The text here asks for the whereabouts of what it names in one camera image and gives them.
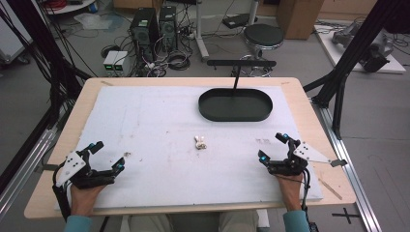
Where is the light wooden table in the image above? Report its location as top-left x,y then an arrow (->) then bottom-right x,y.
23,76 -> 358,220

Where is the person's right leg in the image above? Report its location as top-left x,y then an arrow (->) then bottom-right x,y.
218,211 -> 260,232

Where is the small white object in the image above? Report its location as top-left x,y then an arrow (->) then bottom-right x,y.
193,135 -> 208,151

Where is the coiled black cable bundle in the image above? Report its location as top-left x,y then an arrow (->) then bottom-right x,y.
166,50 -> 192,72

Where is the tape strip on table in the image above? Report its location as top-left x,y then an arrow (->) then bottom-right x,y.
318,178 -> 343,201

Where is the black oval tray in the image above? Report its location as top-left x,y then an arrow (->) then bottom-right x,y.
197,87 -> 274,123

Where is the person's left hand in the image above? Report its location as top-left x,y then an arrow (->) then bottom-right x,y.
70,183 -> 108,218

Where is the white desk leg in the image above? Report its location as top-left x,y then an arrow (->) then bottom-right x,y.
194,0 -> 211,63

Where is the grey machine on platform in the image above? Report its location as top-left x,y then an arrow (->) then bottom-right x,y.
331,21 -> 396,73

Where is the white floor platform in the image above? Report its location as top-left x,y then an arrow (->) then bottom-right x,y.
313,23 -> 407,74

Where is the small white power unit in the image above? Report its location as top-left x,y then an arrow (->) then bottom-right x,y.
102,50 -> 120,73
113,50 -> 131,73

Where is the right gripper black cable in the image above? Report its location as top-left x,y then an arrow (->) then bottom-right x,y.
299,168 -> 321,232

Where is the white round table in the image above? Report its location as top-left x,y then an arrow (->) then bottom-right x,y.
44,0 -> 98,15

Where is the white foam mat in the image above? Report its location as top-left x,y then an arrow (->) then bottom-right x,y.
53,84 -> 325,211

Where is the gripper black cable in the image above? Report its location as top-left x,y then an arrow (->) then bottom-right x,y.
51,161 -> 73,222
299,168 -> 321,232

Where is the flat black case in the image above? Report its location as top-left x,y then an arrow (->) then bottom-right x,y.
221,13 -> 259,30

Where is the black round stool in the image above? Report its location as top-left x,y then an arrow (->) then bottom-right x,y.
240,23 -> 285,77

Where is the aluminium rail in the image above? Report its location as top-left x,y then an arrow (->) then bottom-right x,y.
310,96 -> 383,232
0,128 -> 58,220

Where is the black computer tower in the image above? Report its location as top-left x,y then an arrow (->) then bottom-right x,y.
129,7 -> 161,63
158,5 -> 179,52

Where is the black frame strut with cables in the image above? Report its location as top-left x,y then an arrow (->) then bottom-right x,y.
0,0 -> 93,131

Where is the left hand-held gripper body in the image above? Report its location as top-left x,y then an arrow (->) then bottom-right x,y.
55,149 -> 117,190

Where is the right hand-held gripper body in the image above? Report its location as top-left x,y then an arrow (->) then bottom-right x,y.
266,139 -> 333,177

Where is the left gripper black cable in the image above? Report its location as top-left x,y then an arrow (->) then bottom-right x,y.
51,161 -> 73,222

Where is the person's right hand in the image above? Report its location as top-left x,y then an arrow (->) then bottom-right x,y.
276,173 -> 306,213

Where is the black T-shaped stand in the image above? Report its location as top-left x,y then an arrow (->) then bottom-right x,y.
206,59 -> 278,92

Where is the clear plastic sheet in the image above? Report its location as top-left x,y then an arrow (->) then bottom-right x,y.
73,12 -> 125,32

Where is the brown cardboard box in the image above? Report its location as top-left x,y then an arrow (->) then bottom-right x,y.
276,0 -> 325,41

